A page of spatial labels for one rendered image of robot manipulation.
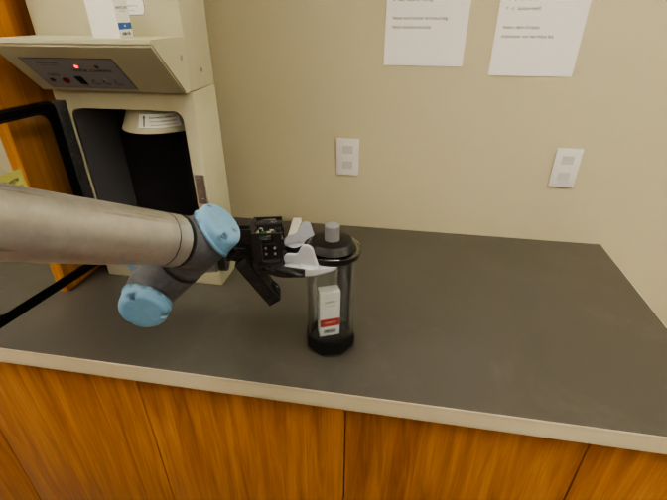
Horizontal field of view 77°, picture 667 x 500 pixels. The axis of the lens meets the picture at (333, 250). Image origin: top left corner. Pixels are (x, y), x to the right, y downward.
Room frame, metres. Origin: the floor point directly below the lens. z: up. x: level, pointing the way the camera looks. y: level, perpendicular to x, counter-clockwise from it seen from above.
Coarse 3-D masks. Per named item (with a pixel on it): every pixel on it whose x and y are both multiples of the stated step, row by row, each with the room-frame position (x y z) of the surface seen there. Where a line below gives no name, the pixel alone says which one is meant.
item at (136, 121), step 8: (128, 112) 0.97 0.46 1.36; (136, 112) 0.96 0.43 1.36; (144, 112) 0.95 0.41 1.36; (152, 112) 0.95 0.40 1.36; (160, 112) 0.96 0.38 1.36; (168, 112) 0.96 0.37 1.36; (176, 112) 0.97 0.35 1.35; (128, 120) 0.96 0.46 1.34; (136, 120) 0.95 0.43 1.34; (144, 120) 0.94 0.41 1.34; (152, 120) 0.95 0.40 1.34; (160, 120) 0.95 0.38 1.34; (168, 120) 0.96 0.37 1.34; (176, 120) 0.96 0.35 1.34; (128, 128) 0.95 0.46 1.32; (136, 128) 0.94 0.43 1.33; (144, 128) 0.94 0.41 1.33; (152, 128) 0.94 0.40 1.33; (160, 128) 0.94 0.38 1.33; (168, 128) 0.95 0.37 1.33; (176, 128) 0.96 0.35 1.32; (184, 128) 0.97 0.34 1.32
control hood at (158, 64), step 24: (0, 48) 0.84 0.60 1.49; (24, 48) 0.83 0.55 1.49; (48, 48) 0.83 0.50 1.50; (72, 48) 0.82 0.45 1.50; (96, 48) 0.81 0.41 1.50; (120, 48) 0.80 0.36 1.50; (144, 48) 0.79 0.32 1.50; (168, 48) 0.84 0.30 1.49; (24, 72) 0.89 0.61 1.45; (144, 72) 0.84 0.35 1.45; (168, 72) 0.83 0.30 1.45
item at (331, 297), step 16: (320, 256) 0.65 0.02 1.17; (352, 256) 0.65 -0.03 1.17; (336, 272) 0.64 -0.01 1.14; (352, 272) 0.67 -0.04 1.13; (320, 288) 0.65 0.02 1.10; (336, 288) 0.64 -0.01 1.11; (352, 288) 0.67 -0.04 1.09; (320, 304) 0.65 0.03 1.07; (336, 304) 0.64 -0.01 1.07; (352, 304) 0.67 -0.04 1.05; (320, 320) 0.65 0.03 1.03; (336, 320) 0.64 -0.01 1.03; (352, 320) 0.68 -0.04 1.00; (320, 336) 0.65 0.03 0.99; (336, 336) 0.64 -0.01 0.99
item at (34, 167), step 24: (24, 120) 0.86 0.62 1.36; (48, 120) 0.91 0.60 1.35; (0, 144) 0.80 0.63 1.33; (24, 144) 0.84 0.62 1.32; (48, 144) 0.89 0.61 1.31; (0, 168) 0.78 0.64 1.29; (24, 168) 0.83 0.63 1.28; (48, 168) 0.87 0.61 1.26; (72, 192) 0.91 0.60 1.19; (0, 264) 0.72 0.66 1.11; (24, 264) 0.76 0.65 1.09; (48, 264) 0.80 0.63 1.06; (72, 264) 0.86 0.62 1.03; (0, 288) 0.70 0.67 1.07; (24, 288) 0.74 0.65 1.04; (0, 312) 0.68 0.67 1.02
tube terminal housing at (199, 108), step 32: (32, 0) 0.95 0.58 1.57; (64, 0) 0.94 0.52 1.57; (160, 0) 0.91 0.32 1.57; (192, 0) 0.96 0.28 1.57; (64, 32) 0.94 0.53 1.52; (160, 32) 0.91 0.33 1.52; (192, 32) 0.94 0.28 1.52; (192, 64) 0.92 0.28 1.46; (64, 96) 0.95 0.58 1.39; (96, 96) 0.94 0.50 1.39; (128, 96) 0.92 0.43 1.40; (160, 96) 0.91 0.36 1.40; (192, 96) 0.90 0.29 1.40; (192, 128) 0.90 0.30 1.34; (192, 160) 0.90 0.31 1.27; (224, 192) 0.99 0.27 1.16
